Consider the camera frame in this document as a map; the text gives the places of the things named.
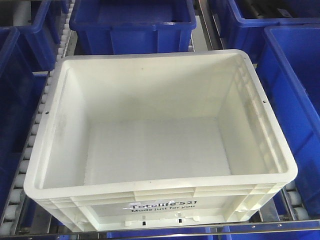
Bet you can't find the white plastic tote bin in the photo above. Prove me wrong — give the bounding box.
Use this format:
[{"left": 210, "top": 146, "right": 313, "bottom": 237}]
[{"left": 24, "top": 49, "right": 298, "bottom": 232}]

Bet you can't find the blue bin behind centre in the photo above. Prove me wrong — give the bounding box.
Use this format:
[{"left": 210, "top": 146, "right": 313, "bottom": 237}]
[{"left": 69, "top": 0, "right": 197, "bottom": 55}]

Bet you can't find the blue bin right far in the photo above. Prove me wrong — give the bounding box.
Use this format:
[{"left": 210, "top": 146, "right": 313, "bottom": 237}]
[{"left": 209, "top": 0, "right": 320, "bottom": 63}]

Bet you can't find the blue bin left near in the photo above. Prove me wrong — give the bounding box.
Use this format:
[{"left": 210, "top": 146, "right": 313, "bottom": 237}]
[{"left": 0, "top": 26, "right": 50, "bottom": 216}]

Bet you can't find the blue bin left far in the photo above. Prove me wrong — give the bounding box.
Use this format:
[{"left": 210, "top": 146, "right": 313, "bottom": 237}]
[{"left": 0, "top": 0, "right": 70, "bottom": 72}]

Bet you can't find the blue bin right near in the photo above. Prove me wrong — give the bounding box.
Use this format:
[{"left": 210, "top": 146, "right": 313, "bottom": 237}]
[{"left": 256, "top": 24, "right": 320, "bottom": 215}]

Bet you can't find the left white roller track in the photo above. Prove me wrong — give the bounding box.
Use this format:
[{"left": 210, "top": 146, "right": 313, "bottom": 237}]
[{"left": 3, "top": 0, "right": 76, "bottom": 223}]

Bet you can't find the white roller track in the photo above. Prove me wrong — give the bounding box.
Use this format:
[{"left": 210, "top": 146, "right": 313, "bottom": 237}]
[
  {"left": 3, "top": 0, "right": 76, "bottom": 223},
  {"left": 281, "top": 180, "right": 310, "bottom": 221}
]

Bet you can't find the right white roller track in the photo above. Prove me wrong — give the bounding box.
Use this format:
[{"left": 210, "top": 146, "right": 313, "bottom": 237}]
[{"left": 281, "top": 180, "right": 310, "bottom": 221}]

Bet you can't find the metal shelf front rail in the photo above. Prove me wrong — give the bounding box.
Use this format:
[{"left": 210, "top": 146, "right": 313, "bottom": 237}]
[{"left": 7, "top": 219, "right": 320, "bottom": 240}]

